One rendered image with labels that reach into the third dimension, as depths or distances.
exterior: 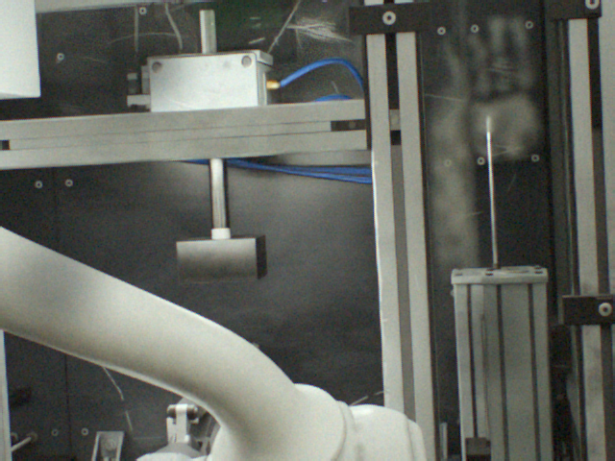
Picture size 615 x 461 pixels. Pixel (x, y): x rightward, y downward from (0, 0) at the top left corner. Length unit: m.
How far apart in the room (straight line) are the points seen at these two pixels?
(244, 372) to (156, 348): 0.07
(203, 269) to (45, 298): 0.55
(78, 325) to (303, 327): 0.80
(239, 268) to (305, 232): 0.25
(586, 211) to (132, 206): 0.68
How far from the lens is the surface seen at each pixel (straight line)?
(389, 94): 1.15
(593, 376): 1.16
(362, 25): 1.14
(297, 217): 1.58
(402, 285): 1.14
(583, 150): 1.14
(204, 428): 1.24
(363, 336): 1.59
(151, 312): 0.84
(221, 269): 1.35
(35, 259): 0.82
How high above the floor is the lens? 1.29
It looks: 3 degrees down
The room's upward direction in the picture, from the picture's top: 3 degrees counter-clockwise
